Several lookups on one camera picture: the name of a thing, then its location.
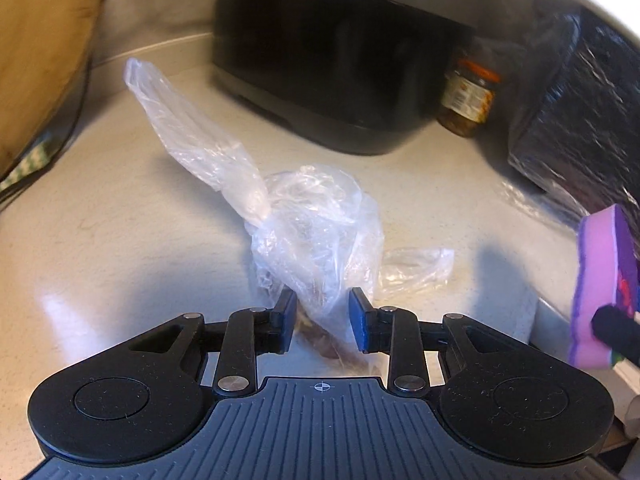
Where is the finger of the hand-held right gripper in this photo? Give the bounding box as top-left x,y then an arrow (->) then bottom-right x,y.
590,304 -> 640,362

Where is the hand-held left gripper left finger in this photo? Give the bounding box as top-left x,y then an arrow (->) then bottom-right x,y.
129,287 -> 299,398

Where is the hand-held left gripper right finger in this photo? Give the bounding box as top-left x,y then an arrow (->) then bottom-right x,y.
348,287 -> 515,397

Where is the purple and pink sponge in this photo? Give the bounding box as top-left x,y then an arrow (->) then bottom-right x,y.
570,205 -> 640,373

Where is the clear plastic bag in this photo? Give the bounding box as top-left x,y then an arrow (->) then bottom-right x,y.
123,57 -> 456,372

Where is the foil-wrapped black box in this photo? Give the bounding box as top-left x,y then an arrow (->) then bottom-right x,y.
500,10 -> 640,235

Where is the glass jar with orange lid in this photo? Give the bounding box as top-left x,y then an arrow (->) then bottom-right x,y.
437,57 -> 502,138

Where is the black countertop appliance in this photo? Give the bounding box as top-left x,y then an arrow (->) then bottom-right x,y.
212,0 -> 490,157

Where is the green patterned cloth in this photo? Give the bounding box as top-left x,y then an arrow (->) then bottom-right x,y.
0,131 -> 57,195

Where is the round wooden cutting board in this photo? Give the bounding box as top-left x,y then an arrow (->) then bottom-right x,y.
0,0 -> 104,182

